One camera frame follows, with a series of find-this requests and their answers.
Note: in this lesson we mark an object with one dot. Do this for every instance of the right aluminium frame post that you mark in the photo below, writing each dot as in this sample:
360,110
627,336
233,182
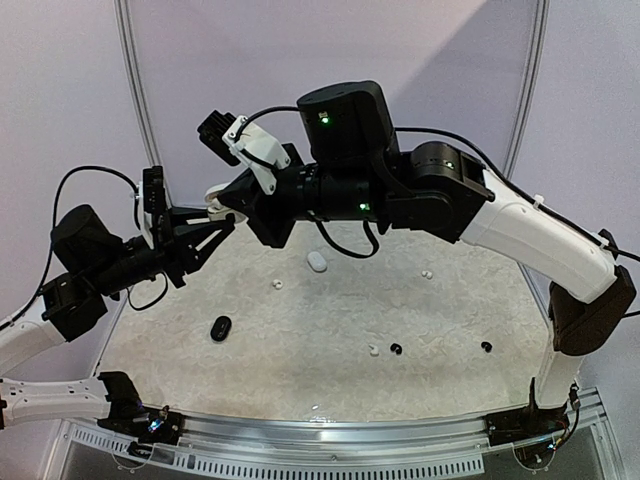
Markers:
528,84

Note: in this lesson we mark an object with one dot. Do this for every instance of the aluminium front rail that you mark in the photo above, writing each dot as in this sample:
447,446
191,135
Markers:
462,447

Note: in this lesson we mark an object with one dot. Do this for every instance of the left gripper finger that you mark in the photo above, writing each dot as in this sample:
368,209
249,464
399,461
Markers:
195,243
202,212

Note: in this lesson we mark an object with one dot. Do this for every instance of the black earbud centre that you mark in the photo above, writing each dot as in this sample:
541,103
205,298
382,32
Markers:
396,348

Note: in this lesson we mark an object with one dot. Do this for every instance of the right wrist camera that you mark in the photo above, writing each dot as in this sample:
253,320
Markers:
240,142

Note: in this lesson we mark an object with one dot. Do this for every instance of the aluminium frame post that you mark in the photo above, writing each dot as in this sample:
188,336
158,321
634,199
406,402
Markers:
528,84
132,66

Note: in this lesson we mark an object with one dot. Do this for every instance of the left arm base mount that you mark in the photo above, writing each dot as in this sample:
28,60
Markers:
129,416

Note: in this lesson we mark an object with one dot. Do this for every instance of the white earbud charging case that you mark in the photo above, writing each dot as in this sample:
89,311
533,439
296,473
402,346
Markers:
216,211

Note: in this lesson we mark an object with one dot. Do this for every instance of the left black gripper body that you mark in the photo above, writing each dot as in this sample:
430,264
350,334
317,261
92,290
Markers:
167,252

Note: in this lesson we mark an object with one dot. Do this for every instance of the small white oval case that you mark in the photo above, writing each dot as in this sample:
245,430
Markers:
317,262

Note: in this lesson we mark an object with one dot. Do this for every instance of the black earbud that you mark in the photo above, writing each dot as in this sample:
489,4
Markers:
485,345
396,348

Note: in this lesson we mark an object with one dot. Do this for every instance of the left aluminium frame post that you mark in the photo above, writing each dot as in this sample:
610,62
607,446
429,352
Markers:
132,66

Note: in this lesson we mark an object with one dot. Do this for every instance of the black earbud right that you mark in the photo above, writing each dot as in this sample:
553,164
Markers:
485,345

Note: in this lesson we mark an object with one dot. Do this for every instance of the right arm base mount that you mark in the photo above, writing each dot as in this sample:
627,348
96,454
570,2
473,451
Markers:
531,421

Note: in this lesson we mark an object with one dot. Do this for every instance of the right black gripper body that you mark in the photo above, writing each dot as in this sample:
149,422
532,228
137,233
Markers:
270,203

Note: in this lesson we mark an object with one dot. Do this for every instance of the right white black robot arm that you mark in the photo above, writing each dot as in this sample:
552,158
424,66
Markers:
446,187

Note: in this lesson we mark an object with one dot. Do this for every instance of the black oval charging case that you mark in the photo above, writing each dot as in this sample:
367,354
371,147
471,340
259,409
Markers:
220,329

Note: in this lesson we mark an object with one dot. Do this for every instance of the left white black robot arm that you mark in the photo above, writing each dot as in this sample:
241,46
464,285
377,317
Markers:
99,266

